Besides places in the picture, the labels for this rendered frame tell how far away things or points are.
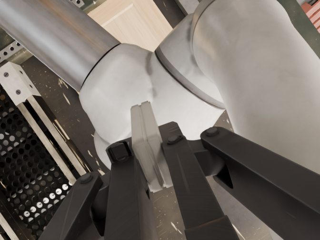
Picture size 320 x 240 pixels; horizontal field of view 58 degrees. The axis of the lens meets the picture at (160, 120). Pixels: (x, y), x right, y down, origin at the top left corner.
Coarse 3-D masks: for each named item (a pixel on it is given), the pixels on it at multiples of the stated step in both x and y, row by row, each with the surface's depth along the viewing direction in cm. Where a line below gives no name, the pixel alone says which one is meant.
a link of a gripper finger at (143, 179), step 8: (104, 176) 14; (144, 176) 15; (104, 184) 13; (144, 184) 14; (104, 192) 13; (96, 200) 13; (104, 200) 13; (96, 208) 13; (104, 208) 13; (96, 216) 13; (104, 216) 13
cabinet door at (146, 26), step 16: (112, 0) 94; (128, 0) 94; (144, 0) 94; (96, 16) 94; (112, 16) 94; (128, 16) 94; (144, 16) 94; (160, 16) 94; (112, 32) 94; (128, 32) 94; (144, 32) 94; (160, 32) 94; (144, 48) 94
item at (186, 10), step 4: (176, 0) 94; (180, 0) 91; (184, 0) 91; (188, 0) 91; (192, 0) 91; (196, 0) 91; (180, 4) 92; (184, 4) 91; (188, 4) 91; (192, 4) 91; (196, 4) 91; (180, 8) 95; (184, 8) 91; (188, 8) 91; (192, 8) 91; (184, 12) 94; (188, 12) 91; (192, 12) 91
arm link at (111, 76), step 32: (0, 0) 40; (32, 0) 40; (64, 0) 42; (32, 32) 40; (64, 32) 40; (96, 32) 41; (64, 64) 40; (96, 64) 40; (128, 64) 38; (160, 64) 37; (96, 96) 39; (128, 96) 37; (160, 96) 36; (192, 96) 36; (96, 128) 42; (128, 128) 39; (192, 128) 38
